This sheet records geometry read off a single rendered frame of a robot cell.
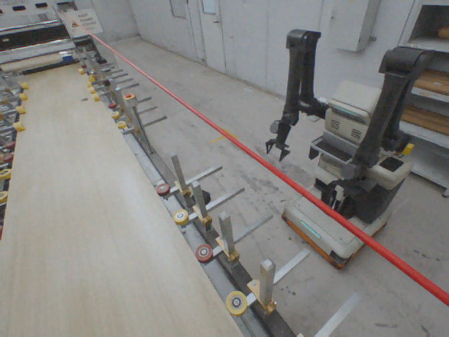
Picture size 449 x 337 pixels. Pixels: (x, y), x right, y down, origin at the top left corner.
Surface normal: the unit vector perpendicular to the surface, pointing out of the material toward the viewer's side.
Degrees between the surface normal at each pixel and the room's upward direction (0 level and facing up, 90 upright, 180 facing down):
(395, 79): 91
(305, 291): 0
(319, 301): 0
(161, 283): 0
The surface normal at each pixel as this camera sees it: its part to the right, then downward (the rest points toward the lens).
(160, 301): -0.09, -0.75
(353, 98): -0.62, -0.26
